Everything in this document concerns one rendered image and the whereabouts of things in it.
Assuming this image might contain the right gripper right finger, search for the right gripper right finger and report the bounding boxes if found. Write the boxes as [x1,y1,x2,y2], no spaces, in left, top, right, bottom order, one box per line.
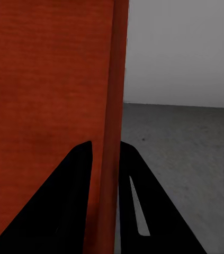
[118,142,207,254]

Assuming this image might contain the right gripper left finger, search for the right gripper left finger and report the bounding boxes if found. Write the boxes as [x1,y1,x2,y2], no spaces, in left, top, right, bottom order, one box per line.
[0,141,93,254]

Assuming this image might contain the storage box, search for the storage box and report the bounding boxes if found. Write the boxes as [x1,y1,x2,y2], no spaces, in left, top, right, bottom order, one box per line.
[0,0,129,254]

